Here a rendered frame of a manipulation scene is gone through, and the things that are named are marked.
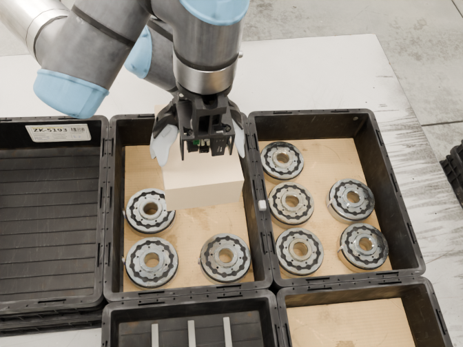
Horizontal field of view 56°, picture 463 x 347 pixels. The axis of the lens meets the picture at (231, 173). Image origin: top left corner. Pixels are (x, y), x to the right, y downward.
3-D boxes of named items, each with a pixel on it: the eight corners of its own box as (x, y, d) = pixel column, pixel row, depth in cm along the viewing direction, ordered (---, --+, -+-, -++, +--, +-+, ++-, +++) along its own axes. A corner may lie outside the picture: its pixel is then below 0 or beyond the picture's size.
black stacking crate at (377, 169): (241, 141, 107) (247, 113, 98) (354, 137, 111) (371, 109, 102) (264, 302, 88) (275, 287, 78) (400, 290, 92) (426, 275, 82)
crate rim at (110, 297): (110, 120, 95) (109, 114, 93) (244, 117, 99) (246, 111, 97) (104, 305, 75) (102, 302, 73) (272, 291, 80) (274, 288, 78)
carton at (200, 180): (156, 131, 78) (153, 104, 72) (221, 124, 80) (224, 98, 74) (167, 211, 70) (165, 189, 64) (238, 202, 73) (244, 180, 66)
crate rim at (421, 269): (245, 117, 99) (247, 111, 97) (368, 113, 103) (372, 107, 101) (272, 291, 80) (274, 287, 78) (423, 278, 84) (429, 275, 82)
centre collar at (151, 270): (140, 248, 86) (140, 247, 85) (165, 248, 86) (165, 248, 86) (138, 272, 83) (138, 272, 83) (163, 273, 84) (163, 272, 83)
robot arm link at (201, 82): (169, 25, 50) (238, 22, 51) (169, 54, 54) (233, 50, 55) (177, 74, 46) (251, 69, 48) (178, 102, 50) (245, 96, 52)
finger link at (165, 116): (145, 136, 63) (178, 101, 58) (143, 127, 64) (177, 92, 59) (171, 143, 66) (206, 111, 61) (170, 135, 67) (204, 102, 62)
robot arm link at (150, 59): (153, 80, 117) (109, 58, 108) (178, 36, 114) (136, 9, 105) (170, 98, 108) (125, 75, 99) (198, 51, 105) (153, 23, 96)
